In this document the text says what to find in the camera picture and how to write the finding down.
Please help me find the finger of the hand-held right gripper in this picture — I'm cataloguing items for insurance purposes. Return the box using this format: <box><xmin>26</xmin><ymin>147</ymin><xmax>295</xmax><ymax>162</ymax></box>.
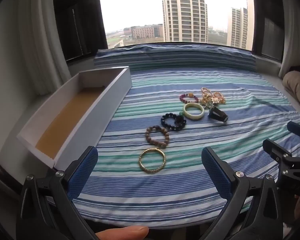
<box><xmin>287</xmin><ymin>121</ymin><xmax>300</xmax><ymax>140</ymax></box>
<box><xmin>262</xmin><ymin>139</ymin><xmax>294</xmax><ymax>165</ymax></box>

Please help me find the small black bead bracelet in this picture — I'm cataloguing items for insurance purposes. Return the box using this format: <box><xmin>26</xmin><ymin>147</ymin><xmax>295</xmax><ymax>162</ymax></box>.
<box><xmin>174</xmin><ymin>114</ymin><xmax>187</xmax><ymax>131</ymax></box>

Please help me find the red bead bracelet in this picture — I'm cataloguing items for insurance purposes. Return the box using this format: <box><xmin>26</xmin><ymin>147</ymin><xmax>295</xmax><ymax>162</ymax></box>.
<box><xmin>179</xmin><ymin>93</ymin><xmax>199</xmax><ymax>103</ymax></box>

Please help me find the pale green jade bangle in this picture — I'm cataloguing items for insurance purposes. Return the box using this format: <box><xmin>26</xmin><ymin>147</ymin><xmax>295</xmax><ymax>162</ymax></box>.
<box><xmin>183</xmin><ymin>102</ymin><xmax>205</xmax><ymax>119</ymax></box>

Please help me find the tall high-rise building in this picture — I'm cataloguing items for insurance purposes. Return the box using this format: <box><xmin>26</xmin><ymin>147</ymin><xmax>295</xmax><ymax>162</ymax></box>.
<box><xmin>162</xmin><ymin>0</ymin><xmax>208</xmax><ymax>43</ymax></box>

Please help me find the black faceted bracelet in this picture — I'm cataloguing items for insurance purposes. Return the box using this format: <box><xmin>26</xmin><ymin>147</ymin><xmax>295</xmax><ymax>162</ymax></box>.
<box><xmin>208</xmin><ymin>106</ymin><xmax>228</xmax><ymax>123</ymax></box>

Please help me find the slim high-rise building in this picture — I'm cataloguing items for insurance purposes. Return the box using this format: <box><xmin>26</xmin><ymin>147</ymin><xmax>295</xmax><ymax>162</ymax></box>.
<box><xmin>227</xmin><ymin>0</ymin><xmax>255</xmax><ymax>50</ymax></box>

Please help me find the brown wooden bead bracelet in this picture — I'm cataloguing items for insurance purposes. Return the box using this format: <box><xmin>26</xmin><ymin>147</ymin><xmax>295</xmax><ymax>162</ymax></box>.
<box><xmin>145</xmin><ymin>126</ymin><xmax>170</xmax><ymax>147</ymax></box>

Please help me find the blue green striped bed sheet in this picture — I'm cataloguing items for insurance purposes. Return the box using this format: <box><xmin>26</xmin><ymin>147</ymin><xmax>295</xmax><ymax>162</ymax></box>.
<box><xmin>46</xmin><ymin>69</ymin><xmax>298</xmax><ymax>230</ymax></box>

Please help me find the low brown building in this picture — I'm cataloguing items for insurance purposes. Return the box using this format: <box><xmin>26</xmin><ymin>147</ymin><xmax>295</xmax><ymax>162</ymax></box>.
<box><xmin>124</xmin><ymin>24</ymin><xmax>164</xmax><ymax>40</ymax></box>

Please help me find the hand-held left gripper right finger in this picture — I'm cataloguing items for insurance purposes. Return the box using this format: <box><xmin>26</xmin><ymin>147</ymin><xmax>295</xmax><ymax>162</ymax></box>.
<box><xmin>201</xmin><ymin>146</ymin><xmax>284</xmax><ymax>240</ymax></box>

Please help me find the long white cardboard box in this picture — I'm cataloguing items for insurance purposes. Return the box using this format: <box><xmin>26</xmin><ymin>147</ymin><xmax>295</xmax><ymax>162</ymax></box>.
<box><xmin>16</xmin><ymin>66</ymin><xmax>132</xmax><ymax>171</ymax></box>

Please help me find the white curtain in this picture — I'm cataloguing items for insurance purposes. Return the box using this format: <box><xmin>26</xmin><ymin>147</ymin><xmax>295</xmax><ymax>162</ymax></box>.
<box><xmin>17</xmin><ymin>0</ymin><xmax>73</xmax><ymax>95</ymax></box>
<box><xmin>279</xmin><ymin>0</ymin><xmax>300</xmax><ymax>78</ymax></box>

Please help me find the dark blue bead bracelet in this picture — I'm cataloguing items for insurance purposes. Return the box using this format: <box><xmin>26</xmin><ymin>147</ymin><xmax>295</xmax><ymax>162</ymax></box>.
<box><xmin>161</xmin><ymin>112</ymin><xmax>178</xmax><ymax>132</ymax></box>

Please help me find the beige cloth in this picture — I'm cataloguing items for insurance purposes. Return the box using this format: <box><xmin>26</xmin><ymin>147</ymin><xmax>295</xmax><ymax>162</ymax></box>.
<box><xmin>282</xmin><ymin>70</ymin><xmax>300</xmax><ymax>120</ymax></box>

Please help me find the blue striped pillow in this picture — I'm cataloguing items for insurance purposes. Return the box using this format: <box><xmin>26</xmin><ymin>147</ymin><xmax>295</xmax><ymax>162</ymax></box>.
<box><xmin>94</xmin><ymin>44</ymin><xmax>257</xmax><ymax>72</ymax></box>

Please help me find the gold twisted bangle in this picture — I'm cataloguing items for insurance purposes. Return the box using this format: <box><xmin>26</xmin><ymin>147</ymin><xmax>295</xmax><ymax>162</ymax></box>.
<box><xmin>139</xmin><ymin>148</ymin><xmax>166</xmax><ymax>173</ymax></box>

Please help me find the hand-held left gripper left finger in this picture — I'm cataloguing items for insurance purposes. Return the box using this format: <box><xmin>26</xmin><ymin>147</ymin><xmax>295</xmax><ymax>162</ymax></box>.
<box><xmin>16</xmin><ymin>145</ymin><xmax>99</xmax><ymax>240</ymax></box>

